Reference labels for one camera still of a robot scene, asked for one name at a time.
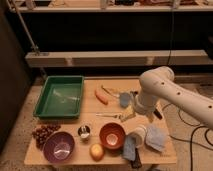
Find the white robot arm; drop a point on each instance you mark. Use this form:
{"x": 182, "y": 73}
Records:
{"x": 159, "y": 83}

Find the yellow red apple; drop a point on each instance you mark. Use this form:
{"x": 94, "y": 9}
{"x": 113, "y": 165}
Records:
{"x": 96, "y": 152}

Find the black handled brush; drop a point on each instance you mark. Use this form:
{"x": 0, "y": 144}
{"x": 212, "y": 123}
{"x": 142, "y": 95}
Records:
{"x": 156, "y": 113}

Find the metal spoon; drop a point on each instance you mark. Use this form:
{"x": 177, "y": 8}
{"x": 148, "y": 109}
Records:
{"x": 105, "y": 115}

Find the green plastic tray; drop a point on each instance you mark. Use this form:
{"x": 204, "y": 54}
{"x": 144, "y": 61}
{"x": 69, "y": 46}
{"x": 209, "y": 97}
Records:
{"x": 60, "y": 98}

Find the small metal cup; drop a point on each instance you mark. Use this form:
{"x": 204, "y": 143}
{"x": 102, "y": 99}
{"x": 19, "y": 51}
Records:
{"x": 84, "y": 132}

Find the blue sponge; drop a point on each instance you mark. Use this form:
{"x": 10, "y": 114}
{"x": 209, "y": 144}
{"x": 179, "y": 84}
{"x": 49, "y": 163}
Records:
{"x": 129, "y": 148}

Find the white mug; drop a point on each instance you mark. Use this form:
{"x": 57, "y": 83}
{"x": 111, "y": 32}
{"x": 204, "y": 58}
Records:
{"x": 139, "y": 134}

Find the orange bowl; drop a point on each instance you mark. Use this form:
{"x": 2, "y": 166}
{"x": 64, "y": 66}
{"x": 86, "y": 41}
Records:
{"x": 112, "y": 136}

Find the lower wooden shelf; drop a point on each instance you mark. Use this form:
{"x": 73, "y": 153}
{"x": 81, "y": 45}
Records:
{"x": 118, "y": 58}

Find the yellow peeler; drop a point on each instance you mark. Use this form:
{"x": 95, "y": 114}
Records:
{"x": 111, "y": 91}

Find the light blue cloth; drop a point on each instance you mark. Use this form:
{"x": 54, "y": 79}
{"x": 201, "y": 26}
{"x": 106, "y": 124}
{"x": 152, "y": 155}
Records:
{"x": 155, "y": 137}

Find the wooden table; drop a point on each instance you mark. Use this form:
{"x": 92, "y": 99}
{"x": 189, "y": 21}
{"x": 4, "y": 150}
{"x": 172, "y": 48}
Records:
{"x": 91, "y": 106}

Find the blue round scrubber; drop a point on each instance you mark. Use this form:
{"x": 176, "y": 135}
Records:
{"x": 124, "y": 99}

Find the purple bowl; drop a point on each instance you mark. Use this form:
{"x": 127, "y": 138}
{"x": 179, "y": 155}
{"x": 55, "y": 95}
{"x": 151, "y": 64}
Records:
{"x": 58, "y": 147}

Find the orange carrot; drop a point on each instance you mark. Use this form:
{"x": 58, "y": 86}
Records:
{"x": 100, "y": 97}

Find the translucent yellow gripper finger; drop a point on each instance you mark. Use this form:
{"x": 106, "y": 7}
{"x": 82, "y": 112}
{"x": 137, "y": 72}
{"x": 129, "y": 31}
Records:
{"x": 125, "y": 117}

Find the bunch of dark grapes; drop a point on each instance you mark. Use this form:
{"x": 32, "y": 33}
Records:
{"x": 43, "y": 133}

